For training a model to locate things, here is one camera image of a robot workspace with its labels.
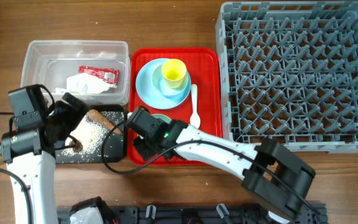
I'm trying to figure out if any black tray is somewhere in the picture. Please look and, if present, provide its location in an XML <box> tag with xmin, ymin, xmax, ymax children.
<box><xmin>50</xmin><ymin>104</ymin><xmax>128</xmax><ymax>164</ymax></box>

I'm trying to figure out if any mint green bowl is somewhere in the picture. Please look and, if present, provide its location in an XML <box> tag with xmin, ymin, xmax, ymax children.
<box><xmin>153</xmin><ymin>114</ymin><xmax>172</xmax><ymax>124</ymax></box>

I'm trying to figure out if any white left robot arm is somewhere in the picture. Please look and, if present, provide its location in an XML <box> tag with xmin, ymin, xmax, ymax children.
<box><xmin>0</xmin><ymin>90</ymin><xmax>89</xmax><ymax>223</ymax></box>

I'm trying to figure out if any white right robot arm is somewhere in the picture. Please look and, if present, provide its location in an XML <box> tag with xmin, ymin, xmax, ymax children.
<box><xmin>126</xmin><ymin>117</ymin><xmax>316</xmax><ymax>222</ymax></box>

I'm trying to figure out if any yellow plastic cup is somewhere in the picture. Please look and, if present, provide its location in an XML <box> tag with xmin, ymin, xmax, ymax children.
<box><xmin>162</xmin><ymin>58</ymin><xmax>187</xmax><ymax>88</ymax></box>

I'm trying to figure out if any white napkin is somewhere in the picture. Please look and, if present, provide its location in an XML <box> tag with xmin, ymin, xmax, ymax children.
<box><xmin>55</xmin><ymin>72</ymin><xmax>118</xmax><ymax>94</ymax></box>

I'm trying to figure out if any red ketchup sachet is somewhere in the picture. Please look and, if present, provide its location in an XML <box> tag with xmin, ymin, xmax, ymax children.
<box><xmin>78</xmin><ymin>65</ymin><xmax>119</xmax><ymax>85</ymax></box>

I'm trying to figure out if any light blue plate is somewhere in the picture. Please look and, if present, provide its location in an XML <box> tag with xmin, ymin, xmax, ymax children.
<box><xmin>135</xmin><ymin>58</ymin><xmax>191</xmax><ymax>110</ymax></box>

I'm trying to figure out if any white rice pile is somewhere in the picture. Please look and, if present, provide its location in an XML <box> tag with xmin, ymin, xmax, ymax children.
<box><xmin>60</xmin><ymin>113</ymin><xmax>124</xmax><ymax>158</ymax></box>

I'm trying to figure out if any light blue bowl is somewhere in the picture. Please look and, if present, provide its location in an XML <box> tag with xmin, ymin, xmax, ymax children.
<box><xmin>152</xmin><ymin>64</ymin><xmax>190</xmax><ymax>97</ymax></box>

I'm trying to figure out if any white plastic spoon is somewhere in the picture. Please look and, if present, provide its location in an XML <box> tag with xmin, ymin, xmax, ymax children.
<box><xmin>190</xmin><ymin>84</ymin><xmax>201</xmax><ymax>128</ymax></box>

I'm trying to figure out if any grey-blue dishwasher rack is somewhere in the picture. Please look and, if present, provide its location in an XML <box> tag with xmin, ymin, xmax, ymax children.
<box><xmin>215</xmin><ymin>1</ymin><xmax>358</xmax><ymax>153</ymax></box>

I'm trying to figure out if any brown meat scrap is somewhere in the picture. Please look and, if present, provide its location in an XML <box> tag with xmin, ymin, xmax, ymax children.
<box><xmin>69</xmin><ymin>141</ymin><xmax>83</xmax><ymax>153</ymax></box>

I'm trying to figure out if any red plastic tray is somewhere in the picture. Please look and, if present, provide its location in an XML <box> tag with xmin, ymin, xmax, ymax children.
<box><xmin>127</xmin><ymin>47</ymin><xmax>224</xmax><ymax>167</ymax></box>

